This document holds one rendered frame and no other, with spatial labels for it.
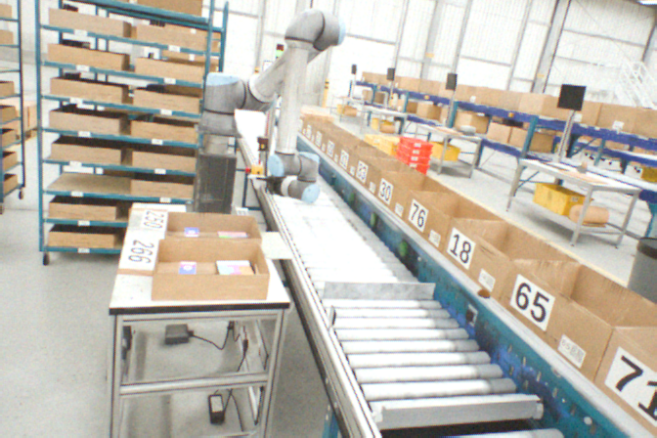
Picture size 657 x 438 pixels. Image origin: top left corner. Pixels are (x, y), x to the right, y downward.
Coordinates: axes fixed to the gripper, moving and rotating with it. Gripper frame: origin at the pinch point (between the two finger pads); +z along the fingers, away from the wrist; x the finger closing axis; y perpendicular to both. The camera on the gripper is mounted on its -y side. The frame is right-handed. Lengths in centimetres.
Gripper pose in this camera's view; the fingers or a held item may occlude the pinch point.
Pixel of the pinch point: (259, 173)
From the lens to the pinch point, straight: 219.7
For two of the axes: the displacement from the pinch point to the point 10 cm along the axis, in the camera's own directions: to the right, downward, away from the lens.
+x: 6.6, -1.4, 7.4
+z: -7.4, -2.3, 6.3
